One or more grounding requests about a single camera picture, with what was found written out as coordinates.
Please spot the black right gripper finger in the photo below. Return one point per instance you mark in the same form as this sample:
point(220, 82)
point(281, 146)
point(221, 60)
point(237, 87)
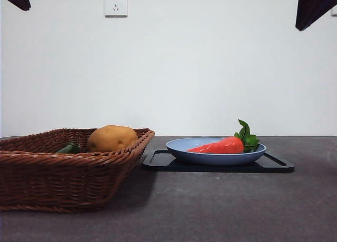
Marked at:
point(313, 5)

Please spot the orange carrot with green leaves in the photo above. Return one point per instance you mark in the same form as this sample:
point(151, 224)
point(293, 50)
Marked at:
point(221, 147)

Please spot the blue round plate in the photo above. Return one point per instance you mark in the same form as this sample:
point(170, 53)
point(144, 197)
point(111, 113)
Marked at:
point(210, 159)

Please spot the green pepper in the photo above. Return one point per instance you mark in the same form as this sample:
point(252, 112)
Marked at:
point(69, 148)

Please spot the yellow-brown potato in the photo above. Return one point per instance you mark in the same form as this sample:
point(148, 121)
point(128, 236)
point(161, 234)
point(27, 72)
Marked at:
point(113, 138)

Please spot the brown wicker basket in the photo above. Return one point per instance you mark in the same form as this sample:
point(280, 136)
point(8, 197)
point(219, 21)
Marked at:
point(65, 181)

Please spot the black rectangular tray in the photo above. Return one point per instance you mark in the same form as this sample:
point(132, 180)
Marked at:
point(158, 164)

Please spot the white wall switch plate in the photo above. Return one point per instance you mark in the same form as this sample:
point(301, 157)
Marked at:
point(335, 13)

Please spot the white wall power socket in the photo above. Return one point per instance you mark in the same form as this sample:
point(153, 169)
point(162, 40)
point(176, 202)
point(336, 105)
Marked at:
point(116, 4)

